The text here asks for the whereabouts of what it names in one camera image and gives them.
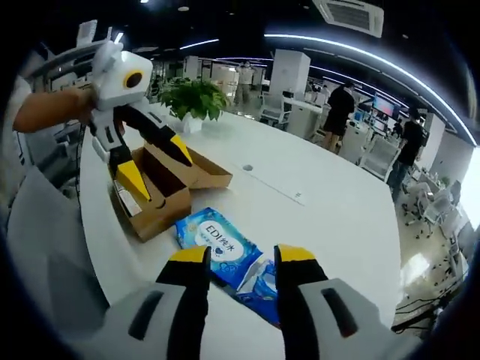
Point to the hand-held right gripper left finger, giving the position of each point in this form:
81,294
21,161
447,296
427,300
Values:
187,292

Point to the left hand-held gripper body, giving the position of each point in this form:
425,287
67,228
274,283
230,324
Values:
112,82

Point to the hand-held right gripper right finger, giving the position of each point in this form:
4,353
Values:
296,288

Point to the brown cardboard shoe box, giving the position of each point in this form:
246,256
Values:
165,213

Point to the blue soft wipes packet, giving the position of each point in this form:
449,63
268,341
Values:
228,251

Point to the pale wrapped packet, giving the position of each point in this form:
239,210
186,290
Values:
129,200

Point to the grey metal shelf rack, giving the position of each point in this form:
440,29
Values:
67,60

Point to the green potted plant white pot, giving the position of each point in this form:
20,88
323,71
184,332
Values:
195,97

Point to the white built-in power strip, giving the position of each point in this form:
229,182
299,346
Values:
277,185

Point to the white mesh office chair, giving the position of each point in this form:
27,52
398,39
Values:
273,108
380,159

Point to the grey chair back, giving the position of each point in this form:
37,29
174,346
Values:
45,262

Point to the white square pillar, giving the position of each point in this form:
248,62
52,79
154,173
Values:
290,73

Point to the computer monitor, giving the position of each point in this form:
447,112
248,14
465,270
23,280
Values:
384,105

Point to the ceiling air conditioner unit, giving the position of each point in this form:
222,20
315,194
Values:
350,15

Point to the long curved ceiling light strip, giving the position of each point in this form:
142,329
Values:
375,58

